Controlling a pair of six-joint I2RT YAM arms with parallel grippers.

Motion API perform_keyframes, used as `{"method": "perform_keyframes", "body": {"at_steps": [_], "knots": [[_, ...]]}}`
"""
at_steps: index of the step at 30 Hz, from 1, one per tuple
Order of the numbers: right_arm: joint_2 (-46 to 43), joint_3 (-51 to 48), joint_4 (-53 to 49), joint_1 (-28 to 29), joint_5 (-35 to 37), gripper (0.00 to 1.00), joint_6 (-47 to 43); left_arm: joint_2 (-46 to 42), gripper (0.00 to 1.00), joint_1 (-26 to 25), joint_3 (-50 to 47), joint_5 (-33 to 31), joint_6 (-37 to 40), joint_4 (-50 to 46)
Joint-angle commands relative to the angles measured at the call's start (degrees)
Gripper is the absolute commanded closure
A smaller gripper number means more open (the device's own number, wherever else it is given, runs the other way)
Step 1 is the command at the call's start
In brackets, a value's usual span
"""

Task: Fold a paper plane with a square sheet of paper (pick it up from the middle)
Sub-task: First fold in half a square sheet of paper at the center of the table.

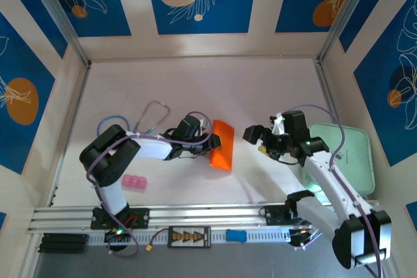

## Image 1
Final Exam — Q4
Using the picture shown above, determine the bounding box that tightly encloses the orange cloth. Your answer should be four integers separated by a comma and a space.
208, 119, 236, 172

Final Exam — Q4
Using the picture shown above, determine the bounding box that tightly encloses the mint green tray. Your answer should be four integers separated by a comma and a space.
299, 122, 375, 201

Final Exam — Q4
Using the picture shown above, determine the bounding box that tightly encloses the pink pill box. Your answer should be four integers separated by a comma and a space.
121, 173, 149, 191

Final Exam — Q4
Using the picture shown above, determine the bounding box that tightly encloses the blue stethoscope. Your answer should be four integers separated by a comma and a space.
96, 100, 171, 141

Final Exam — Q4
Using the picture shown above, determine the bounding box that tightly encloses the black power distribution board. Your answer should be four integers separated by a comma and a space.
167, 225, 212, 248

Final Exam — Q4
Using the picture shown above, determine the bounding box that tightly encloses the blue bone-shaped clip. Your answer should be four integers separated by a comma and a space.
225, 229, 248, 243

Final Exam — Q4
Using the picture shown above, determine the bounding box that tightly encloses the black rectangular block stack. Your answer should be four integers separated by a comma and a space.
38, 232, 89, 255

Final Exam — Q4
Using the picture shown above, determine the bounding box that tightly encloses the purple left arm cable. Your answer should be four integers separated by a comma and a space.
86, 110, 216, 258

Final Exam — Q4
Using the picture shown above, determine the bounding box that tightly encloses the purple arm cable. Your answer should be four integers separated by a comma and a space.
86, 110, 216, 258
283, 104, 385, 278

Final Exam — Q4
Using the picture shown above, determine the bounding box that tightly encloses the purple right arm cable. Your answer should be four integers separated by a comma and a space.
283, 104, 385, 278

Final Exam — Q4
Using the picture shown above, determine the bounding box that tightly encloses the aluminium mounting rail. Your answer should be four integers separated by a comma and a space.
27, 199, 381, 232

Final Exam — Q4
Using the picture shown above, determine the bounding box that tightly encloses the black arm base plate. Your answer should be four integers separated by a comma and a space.
90, 206, 151, 230
265, 204, 313, 227

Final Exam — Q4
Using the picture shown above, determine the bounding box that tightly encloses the white slotted cable duct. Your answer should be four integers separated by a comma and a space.
87, 227, 294, 247

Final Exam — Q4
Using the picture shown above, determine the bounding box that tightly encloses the red wire yellow connector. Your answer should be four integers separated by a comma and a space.
145, 227, 171, 254

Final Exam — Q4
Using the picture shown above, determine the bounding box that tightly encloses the aluminium frame post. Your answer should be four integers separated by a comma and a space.
317, 0, 382, 66
23, 0, 93, 67

